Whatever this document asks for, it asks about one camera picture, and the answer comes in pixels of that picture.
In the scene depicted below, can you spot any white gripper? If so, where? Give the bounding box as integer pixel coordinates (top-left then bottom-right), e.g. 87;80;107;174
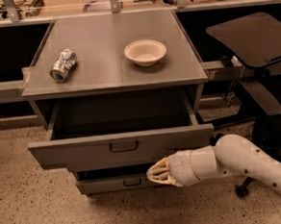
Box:
146;150;200;187

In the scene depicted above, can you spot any grey top drawer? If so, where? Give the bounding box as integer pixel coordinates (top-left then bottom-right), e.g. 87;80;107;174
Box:
28;91;213;172

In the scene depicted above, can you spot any grey drawer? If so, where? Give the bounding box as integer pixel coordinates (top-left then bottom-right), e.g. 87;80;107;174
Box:
28;91;213;172
75;173;157;195

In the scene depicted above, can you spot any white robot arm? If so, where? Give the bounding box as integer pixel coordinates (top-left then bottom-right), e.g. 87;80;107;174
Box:
146;135;281;194

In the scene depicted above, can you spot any grey bottom drawer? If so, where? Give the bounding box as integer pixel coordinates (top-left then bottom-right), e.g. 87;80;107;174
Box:
75;173;157;195

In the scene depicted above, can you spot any grey cabinet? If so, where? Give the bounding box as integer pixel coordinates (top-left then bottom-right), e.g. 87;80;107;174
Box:
22;10;207;181

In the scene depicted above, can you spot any beige bowl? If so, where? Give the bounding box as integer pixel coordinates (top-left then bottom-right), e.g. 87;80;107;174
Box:
124;39;167;67

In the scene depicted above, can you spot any crushed silver can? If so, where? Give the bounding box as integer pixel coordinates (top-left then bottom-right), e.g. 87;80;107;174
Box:
50;49;77;83

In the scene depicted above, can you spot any black office chair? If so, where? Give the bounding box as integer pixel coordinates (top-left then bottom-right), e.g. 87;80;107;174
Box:
190;10;281;201

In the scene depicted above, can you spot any black tool on bench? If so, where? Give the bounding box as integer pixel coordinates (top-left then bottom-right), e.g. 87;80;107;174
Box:
25;0;44;16

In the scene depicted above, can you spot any black bottom drawer handle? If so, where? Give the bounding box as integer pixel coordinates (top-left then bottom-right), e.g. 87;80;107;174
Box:
123;179;141;187

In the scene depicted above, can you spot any black drawer handle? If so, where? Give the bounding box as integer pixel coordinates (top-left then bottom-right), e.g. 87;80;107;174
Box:
109;141;139;153
123;179;141;187

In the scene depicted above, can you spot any black top drawer handle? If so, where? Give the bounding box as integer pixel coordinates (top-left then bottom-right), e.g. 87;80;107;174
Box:
109;141;139;153

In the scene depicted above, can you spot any metal shelf post middle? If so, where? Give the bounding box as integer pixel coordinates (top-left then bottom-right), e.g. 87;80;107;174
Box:
110;0;121;13

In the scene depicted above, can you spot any metal shelf post left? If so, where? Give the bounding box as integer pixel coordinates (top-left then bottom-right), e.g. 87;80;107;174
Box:
2;0;22;22

